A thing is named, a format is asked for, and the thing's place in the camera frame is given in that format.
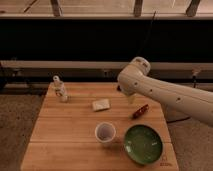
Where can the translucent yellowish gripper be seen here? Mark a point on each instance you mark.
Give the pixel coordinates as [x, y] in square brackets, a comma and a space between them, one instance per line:
[131, 99]

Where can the white sponge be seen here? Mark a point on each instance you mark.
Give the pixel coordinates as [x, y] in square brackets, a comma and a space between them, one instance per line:
[99, 105]

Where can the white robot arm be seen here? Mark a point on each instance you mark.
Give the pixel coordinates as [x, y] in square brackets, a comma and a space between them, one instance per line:
[193, 102]

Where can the green ceramic plate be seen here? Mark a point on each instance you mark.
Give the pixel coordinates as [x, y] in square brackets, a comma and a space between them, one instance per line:
[143, 144]

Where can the red brown marker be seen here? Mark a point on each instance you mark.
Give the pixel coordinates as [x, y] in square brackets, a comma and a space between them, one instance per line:
[140, 111]

